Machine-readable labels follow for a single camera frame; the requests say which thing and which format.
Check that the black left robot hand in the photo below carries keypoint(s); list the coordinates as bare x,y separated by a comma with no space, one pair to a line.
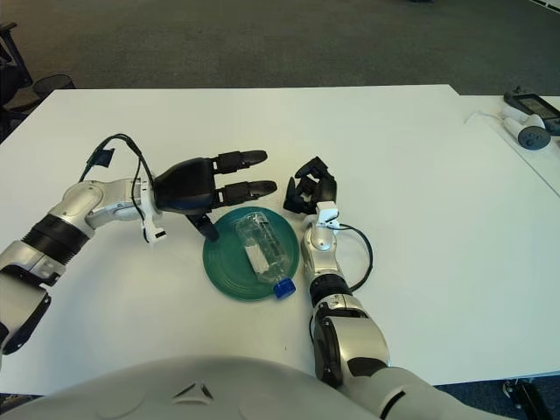
184,186

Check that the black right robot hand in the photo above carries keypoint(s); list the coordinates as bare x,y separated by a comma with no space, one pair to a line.
326,186

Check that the clear bottle with blue cap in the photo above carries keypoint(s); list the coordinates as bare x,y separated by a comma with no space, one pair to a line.
262,249

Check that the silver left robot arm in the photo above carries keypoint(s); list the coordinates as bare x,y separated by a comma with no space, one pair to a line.
79,201

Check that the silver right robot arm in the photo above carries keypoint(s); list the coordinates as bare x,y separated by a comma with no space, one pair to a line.
354,341

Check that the green ceramic plate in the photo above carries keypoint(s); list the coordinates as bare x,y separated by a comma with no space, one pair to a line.
223,262

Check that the black mesh wastebasket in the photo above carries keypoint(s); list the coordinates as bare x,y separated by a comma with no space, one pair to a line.
54,85

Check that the black office chair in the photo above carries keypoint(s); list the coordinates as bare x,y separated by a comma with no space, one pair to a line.
11,74

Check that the grey robot torso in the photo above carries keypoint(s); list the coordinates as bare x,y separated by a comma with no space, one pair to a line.
197,394

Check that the white and grey VR controller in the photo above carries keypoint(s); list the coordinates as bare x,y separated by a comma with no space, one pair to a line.
531,137

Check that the black table leg caster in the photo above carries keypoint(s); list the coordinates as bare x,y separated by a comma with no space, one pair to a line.
525,398

